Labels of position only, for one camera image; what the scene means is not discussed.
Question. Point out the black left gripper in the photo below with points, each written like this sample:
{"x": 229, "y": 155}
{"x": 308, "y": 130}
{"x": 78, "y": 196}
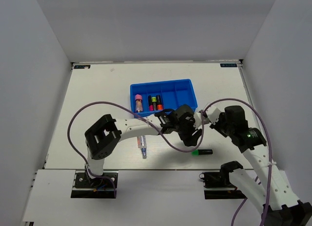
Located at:
{"x": 190, "y": 141}

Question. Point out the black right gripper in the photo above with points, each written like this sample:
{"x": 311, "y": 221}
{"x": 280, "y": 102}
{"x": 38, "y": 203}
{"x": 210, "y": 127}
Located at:
{"x": 215, "y": 126}

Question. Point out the green cap black highlighter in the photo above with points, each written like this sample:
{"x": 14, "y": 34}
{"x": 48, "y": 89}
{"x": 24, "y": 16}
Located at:
{"x": 202, "y": 152}

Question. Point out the orange cap black highlighter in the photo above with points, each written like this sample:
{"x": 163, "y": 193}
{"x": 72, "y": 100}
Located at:
{"x": 159, "y": 103}

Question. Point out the pink cap black highlighter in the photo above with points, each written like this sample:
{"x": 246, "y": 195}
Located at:
{"x": 150, "y": 103}

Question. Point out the yellow cap black highlighter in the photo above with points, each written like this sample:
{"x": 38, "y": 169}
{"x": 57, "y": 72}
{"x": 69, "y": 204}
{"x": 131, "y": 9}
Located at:
{"x": 154, "y": 103}

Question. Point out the crayon bottle pink cap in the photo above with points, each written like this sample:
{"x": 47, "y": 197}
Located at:
{"x": 138, "y": 103}

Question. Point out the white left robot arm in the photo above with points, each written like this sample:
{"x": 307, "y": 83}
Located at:
{"x": 107, "y": 132}

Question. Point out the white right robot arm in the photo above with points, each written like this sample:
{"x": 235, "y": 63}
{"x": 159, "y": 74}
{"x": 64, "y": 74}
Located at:
{"x": 273, "y": 198}

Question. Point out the right corner label sticker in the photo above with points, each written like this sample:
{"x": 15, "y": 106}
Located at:
{"x": 228, "y": 65}

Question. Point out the corner label sticker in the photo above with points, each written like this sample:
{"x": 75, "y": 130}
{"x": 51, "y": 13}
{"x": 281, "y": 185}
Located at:
{"x": 82, "y": 66}
{"x": 228, "y": 65}

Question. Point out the blue divided plastic bin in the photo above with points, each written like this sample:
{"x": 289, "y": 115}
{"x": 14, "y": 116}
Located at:
{"x": 174, "y": 93}

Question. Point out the left corner label sticker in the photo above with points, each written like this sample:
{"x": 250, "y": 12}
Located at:
{"x": 82, "y": 66}

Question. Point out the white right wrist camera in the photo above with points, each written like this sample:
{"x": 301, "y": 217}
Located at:
{"x": 213, "y": 114}

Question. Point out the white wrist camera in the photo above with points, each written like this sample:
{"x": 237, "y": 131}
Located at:
{"x": 213, "y": 114}
{"x": 200, "y": 120}

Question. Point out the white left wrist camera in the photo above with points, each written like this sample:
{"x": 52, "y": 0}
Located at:
{"x": 200, "y": 120}

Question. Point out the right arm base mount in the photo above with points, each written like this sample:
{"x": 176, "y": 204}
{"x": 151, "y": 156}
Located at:
{"x": 216, "y": 189}

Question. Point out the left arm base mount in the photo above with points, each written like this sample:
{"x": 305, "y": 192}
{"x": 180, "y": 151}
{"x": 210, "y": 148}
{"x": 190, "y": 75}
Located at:
{"x": 94, "y": 188}

